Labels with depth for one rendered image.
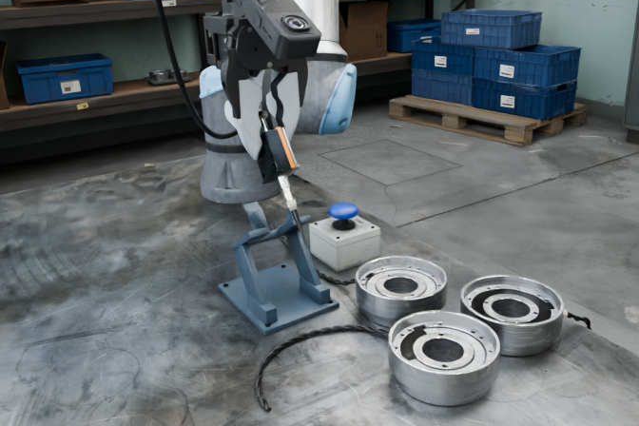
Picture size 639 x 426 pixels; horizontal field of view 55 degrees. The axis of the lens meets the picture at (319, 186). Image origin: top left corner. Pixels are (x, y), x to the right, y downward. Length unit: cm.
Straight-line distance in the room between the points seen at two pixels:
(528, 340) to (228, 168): 60
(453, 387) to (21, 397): 41
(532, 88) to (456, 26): 74
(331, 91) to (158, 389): 55
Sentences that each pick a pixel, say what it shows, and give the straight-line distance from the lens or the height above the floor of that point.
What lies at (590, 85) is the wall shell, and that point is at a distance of 512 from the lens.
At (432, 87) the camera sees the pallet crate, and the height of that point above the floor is 24.
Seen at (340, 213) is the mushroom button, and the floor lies 87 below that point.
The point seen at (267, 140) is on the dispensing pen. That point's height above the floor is 101.
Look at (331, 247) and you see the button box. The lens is 81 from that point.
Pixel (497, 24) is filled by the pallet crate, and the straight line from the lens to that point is 442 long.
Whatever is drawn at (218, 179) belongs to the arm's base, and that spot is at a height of 84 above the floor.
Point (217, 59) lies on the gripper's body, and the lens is 69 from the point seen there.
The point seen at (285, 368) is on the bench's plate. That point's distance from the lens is 65.
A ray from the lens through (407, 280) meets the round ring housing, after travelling 75.
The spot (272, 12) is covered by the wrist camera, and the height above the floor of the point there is 114.
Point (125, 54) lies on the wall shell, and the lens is 459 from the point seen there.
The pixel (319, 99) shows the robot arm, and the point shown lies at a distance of 100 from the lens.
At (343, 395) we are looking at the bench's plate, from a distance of 61.
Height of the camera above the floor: 119
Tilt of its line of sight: 20 degrees down
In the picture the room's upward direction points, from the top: 2 degrees counter-clockwise
